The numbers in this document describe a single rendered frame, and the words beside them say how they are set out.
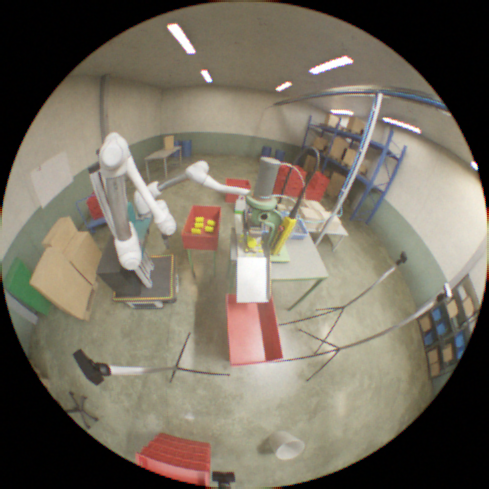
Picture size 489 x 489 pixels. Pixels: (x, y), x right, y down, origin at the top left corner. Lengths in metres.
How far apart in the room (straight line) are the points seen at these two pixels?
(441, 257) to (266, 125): 9.50
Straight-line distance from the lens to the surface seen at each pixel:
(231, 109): 9.11
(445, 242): 5.47
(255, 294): 1.22
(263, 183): 0.91
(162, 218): 0.94
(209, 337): 1.95
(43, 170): 4.54
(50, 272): 2.32
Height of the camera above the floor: 1.93
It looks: 45 degrees down
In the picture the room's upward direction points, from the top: 12 degrees clockwise
